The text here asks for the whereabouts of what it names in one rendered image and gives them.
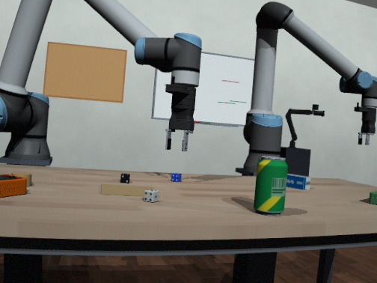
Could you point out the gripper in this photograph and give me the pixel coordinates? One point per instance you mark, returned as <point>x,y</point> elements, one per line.
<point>368,120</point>
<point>182,110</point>

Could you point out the blue die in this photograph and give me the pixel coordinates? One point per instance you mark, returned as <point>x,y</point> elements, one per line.
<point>176,177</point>

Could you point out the black die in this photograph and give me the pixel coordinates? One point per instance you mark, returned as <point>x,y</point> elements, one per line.
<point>125,178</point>

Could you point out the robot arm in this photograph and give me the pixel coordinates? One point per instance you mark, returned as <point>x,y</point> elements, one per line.
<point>176,57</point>
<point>266,69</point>

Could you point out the white die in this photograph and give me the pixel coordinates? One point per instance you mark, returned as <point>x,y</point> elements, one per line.
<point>150,196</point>

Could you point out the tan mat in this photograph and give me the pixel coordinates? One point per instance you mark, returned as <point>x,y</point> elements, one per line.
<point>120,190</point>

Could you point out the green block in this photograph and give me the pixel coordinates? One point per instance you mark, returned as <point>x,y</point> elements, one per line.
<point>374,197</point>

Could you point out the whiteboard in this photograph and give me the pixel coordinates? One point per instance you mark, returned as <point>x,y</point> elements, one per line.
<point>223,92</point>

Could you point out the jointed stand on dark box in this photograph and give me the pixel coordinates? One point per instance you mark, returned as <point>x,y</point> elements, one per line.
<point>297,160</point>

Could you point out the blue box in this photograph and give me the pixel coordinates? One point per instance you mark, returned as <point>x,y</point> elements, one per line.
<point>297,182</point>

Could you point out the wooden table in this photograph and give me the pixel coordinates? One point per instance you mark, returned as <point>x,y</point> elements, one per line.
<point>188,222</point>

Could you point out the green can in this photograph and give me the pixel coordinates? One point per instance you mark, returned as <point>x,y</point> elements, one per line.
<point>269,187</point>

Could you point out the orange board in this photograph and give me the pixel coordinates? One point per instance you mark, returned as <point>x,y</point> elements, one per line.
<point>79,72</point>

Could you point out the tan cork cylinder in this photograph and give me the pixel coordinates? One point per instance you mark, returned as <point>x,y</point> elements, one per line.
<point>25,177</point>

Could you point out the orange multimeter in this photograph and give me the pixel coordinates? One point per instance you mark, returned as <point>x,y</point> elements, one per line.
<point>11,187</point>

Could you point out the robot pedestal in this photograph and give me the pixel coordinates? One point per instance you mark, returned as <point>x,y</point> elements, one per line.
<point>244,171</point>
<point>26,161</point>

